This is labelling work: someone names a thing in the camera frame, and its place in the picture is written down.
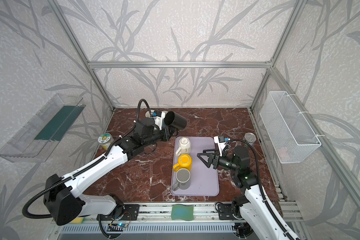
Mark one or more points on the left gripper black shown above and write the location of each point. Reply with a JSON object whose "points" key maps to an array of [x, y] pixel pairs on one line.
{"points": [[165, 133]]}

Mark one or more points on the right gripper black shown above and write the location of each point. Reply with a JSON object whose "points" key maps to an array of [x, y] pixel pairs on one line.
{"points": [[213, 160]]}

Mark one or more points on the black mug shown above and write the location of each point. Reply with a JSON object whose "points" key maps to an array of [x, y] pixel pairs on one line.
{"points": [[175, 120]]}

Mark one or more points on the white upside-down mug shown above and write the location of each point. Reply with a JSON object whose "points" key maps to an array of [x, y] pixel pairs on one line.
{"points": [[184, 147]]}

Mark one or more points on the grey mug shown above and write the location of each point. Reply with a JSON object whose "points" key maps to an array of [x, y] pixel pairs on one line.
{"points": [[183, 180]]}

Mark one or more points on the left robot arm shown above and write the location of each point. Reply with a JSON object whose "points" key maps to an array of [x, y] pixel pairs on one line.
{"points": [[63, 198]]}

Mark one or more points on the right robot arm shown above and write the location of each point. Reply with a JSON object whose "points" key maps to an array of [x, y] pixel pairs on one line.
{"points": [[254, 206]]}

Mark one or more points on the yellow mug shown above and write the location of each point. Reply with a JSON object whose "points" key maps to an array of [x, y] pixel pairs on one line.
{"points": [[184, 162]]}

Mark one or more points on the lilac tray mat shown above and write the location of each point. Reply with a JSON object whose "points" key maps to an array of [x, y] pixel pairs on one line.
{"points": [[204, 181]]}

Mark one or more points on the metal tin can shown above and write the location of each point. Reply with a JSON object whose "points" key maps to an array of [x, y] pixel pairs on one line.
{"points": [[250, 138]]}

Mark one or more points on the green sponge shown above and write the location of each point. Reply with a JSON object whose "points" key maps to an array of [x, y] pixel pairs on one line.
{"points": [[182, 212]]}

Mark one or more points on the right circuit board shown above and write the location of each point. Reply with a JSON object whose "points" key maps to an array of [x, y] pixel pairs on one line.
{"points": [[242, 231]]}

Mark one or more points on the circuit board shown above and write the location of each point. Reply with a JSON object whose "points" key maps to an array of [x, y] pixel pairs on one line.
{"points": [[242, 231], [119, 227]]}

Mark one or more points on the left circuit board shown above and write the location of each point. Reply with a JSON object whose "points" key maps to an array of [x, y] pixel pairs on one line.
{"points": [[119, 227]]}

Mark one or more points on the yellow sponge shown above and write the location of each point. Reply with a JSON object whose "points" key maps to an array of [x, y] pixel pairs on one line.
{"points": [[78, 220]]}

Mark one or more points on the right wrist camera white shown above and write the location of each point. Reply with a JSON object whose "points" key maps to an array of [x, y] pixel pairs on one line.
{"points": [[221, 141]]}

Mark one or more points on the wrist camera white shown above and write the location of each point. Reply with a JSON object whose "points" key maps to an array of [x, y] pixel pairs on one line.
{"points": [[221, 141], [158, 117]]}

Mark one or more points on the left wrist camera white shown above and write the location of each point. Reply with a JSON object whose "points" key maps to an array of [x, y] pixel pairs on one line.
{"points": [[158, 117]]}

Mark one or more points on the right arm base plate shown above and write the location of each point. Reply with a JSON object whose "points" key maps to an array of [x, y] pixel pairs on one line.
{"points": [[235, 212]]}

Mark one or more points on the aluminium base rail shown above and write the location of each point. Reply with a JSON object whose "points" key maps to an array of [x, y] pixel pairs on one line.
{"points": [[161, 218]]}

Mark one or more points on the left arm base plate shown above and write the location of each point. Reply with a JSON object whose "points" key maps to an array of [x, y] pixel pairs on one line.
{"points": [[126, 212]]}

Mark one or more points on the white wire basket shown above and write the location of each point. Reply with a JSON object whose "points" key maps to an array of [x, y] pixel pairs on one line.
{"points": [[291, 135]]}

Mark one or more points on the clear plastic wall shelf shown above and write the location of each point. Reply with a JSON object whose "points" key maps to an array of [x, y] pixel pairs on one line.
{"points": [[36, 141]]}

